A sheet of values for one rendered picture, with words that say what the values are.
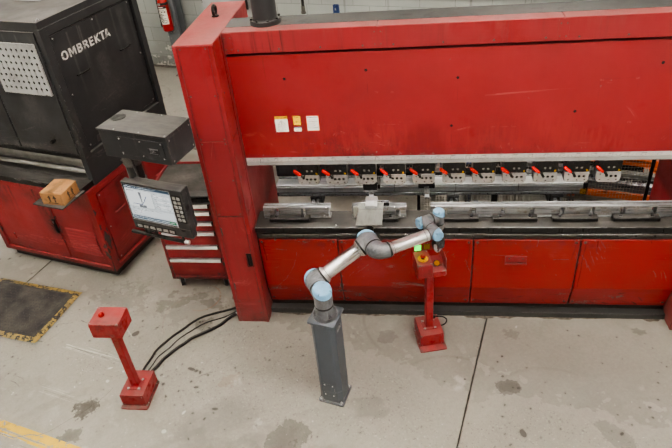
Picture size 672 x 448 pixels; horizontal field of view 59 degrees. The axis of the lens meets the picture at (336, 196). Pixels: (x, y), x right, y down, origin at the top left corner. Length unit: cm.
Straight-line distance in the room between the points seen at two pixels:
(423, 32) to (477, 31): 31
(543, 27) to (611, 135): 88
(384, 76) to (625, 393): 263
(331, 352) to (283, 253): 97
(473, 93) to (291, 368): 233
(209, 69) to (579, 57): 219
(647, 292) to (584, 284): 46
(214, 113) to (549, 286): 269
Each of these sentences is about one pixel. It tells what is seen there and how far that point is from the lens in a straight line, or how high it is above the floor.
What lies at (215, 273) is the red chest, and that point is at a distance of 517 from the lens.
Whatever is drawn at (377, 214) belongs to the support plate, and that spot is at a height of 100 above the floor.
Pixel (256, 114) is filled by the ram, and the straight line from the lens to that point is 401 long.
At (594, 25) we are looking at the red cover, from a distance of 379.
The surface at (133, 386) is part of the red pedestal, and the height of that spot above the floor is 13.
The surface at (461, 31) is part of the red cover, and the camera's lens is 367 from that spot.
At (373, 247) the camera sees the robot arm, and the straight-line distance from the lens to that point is 363.
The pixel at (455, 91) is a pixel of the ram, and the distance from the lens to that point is 383.
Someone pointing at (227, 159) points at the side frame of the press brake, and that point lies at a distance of 399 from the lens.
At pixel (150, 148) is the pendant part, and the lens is 358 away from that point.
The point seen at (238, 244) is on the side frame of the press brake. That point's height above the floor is 80.
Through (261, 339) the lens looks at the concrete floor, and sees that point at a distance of 479.
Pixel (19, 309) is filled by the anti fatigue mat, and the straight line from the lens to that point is 587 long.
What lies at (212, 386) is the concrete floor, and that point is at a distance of 459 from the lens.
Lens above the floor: 347
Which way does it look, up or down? 34 degrees down
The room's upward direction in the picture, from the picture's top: 6 degrees counter-clockwise
